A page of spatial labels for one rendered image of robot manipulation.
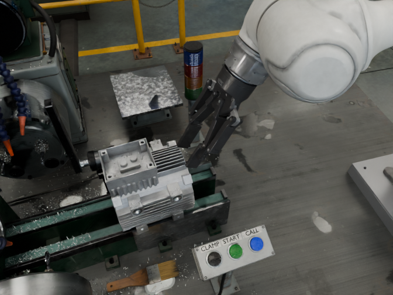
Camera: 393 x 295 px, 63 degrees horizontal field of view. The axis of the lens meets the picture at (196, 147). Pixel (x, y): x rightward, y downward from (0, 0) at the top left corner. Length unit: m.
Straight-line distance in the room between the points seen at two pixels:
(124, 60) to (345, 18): 2.87
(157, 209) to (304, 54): 0.56
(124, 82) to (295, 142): 0.73
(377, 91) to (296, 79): 2.78
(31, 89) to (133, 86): 0.45
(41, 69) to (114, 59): 2.15
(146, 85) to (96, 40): 2.27
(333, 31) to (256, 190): 0.82
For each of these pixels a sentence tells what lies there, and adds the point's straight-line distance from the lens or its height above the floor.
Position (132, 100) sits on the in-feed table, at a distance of 1.28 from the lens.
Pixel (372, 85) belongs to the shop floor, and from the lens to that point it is 3.22.
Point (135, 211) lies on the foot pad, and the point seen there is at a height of 1.06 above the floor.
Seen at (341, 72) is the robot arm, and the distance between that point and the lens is 0.39.
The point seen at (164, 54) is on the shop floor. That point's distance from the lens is 3.23.
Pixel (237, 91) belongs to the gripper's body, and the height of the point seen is 1.36.
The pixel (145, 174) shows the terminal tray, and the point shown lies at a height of 1.13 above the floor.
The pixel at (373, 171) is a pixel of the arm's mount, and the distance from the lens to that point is 1.26.
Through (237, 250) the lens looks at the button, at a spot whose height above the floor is 1.07.
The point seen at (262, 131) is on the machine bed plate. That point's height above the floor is 0.80.
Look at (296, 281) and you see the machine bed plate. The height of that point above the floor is 0.80.
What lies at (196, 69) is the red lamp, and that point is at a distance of 1.01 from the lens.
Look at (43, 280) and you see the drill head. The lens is 0.68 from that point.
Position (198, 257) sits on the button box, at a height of 1.07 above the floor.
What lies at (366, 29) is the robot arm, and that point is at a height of 1.55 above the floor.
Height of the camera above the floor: 1.74
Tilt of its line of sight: 49 degrees down
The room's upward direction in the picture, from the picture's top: straight up
